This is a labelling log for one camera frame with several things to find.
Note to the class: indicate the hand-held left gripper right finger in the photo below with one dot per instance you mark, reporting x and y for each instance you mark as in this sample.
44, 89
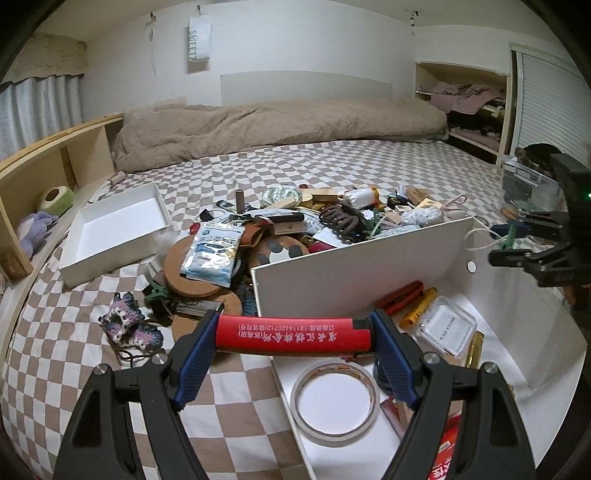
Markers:
397, 364

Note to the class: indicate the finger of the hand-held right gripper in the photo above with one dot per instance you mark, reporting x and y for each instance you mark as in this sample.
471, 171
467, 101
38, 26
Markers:
531, 261
545, 226

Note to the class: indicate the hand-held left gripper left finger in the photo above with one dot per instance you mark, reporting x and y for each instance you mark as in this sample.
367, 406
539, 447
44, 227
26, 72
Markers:
194, 364

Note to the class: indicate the green clip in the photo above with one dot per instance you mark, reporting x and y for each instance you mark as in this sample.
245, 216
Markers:
508, 241

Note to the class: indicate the gold lighter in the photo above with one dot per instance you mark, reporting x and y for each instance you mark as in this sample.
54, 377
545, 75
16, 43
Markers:
474, 348

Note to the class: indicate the white storage box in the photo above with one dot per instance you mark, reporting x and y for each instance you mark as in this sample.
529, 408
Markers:
346, 272

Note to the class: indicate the red lighter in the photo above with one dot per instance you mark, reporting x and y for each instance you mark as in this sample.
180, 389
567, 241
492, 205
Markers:
295, 334

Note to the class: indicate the clear storage bin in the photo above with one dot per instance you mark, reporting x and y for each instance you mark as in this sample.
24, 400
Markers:
526, 184

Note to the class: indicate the silver black lighter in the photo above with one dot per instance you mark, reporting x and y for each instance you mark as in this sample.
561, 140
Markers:
198, 309

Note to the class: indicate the clear plastic case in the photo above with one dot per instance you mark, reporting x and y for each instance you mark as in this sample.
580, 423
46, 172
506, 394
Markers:
445, 325

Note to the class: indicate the yellow tube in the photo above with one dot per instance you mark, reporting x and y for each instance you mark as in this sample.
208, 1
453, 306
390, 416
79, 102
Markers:
420, 304

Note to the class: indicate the slim red tube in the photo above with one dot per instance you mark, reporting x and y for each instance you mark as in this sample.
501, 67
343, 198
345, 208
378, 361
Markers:
401, 295

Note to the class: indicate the purple crocheted flower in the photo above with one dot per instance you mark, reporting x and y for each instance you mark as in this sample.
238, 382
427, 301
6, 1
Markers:
129, 321

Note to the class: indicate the pink scissors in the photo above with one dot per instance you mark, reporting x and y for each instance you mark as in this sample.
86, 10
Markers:
456, 203

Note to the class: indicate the clear tape roll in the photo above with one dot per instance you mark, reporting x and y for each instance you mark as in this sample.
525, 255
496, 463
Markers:
300, 392

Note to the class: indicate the red cigarette pack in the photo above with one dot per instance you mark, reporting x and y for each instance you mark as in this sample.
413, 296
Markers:
450, 452

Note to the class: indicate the blue white mask packet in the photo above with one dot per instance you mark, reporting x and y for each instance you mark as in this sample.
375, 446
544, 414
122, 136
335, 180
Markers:
212, 254

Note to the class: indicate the white crumpled plastic bag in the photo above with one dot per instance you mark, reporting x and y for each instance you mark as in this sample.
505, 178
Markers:
422, 214

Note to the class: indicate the white slatted door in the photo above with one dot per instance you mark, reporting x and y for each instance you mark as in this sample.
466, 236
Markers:
540, 101

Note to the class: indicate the brown cardboard card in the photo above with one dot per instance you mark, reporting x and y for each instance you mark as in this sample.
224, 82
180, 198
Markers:
420, 194

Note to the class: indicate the panda cork coaster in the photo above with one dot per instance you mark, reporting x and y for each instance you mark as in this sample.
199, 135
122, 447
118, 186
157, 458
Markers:
281, 254

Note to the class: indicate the brown leather holder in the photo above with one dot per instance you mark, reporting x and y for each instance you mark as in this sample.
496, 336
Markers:
254, 235

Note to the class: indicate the brown hair claw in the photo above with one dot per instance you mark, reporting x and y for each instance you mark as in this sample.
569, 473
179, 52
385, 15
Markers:
341, 221

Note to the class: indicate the pink pile of clothes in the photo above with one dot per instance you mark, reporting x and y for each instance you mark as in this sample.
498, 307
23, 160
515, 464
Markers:
461, 94

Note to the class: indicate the white shallow box lid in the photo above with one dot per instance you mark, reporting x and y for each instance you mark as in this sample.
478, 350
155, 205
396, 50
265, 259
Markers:
115, 221

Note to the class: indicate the black labelled box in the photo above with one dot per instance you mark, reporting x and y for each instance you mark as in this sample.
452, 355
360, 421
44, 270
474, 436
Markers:
281, 224

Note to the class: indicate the brown cylinder tube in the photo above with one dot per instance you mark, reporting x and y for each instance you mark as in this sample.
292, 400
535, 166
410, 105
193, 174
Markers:
240, 201

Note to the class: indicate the white roll with orange cap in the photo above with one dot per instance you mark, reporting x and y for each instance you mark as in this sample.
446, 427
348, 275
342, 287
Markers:
362, 197

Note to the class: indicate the green patterned crumpled bag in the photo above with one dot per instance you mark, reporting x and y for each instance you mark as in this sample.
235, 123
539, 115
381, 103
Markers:
279, 197

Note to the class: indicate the cream closet shelf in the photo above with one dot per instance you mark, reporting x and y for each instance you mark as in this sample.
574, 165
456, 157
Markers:
422, 78

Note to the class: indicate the checkered bed sheet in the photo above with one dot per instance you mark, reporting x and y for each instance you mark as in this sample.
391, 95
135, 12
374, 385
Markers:
231, 170

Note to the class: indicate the purple plush toy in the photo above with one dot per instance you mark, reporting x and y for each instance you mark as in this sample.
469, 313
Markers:
37, 233

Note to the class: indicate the green round plush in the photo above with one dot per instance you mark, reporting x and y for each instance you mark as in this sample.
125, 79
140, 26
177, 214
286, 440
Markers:
55, 201

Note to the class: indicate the beige quilted blanket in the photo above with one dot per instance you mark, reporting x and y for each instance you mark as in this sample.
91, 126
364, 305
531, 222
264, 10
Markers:
277, 134

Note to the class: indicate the wooden bedside shelf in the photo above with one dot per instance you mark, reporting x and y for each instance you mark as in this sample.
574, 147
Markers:
55, 143

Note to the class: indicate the white headboard panel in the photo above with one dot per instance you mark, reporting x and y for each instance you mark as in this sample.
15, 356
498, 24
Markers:
304, 87

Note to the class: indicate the white curtain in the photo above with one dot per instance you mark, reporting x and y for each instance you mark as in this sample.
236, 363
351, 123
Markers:
37, 115

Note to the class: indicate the white hanging paper bag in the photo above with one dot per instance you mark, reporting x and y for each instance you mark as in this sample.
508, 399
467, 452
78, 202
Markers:
199, 44

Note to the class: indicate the beige printed curtain valance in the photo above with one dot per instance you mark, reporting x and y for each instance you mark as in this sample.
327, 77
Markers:
46, 60

